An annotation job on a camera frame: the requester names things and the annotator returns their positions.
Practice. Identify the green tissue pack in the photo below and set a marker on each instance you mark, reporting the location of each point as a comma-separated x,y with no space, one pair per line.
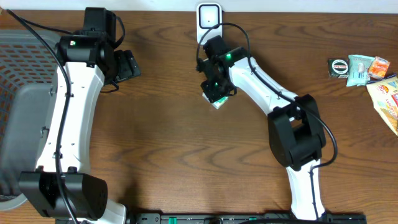
217,104

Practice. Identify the orange tissue pack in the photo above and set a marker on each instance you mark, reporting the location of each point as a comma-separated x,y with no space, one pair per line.
378,68

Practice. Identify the green Zam-Buk box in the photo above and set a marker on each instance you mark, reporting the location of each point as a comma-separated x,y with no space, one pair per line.
338,68

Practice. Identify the teal wet wipes pack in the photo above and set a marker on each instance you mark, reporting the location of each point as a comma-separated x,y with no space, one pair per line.
358,70

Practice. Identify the grey plastic shopping basket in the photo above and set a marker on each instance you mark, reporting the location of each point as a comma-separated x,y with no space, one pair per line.
28,80

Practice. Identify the yellow snack bag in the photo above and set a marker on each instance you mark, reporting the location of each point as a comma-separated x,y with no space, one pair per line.
384,97

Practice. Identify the white barcode scanner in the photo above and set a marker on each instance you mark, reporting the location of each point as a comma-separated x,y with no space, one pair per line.
209,14

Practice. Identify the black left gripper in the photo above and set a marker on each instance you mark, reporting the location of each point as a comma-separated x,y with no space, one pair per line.
130,66

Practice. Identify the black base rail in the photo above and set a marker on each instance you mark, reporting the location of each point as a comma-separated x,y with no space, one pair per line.
277,218

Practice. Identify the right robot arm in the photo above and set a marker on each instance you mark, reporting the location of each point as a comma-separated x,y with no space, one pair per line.
296,139

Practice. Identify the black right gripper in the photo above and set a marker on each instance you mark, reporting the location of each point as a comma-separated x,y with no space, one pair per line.
211,95

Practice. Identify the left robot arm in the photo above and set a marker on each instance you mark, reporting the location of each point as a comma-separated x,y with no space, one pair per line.
61,186

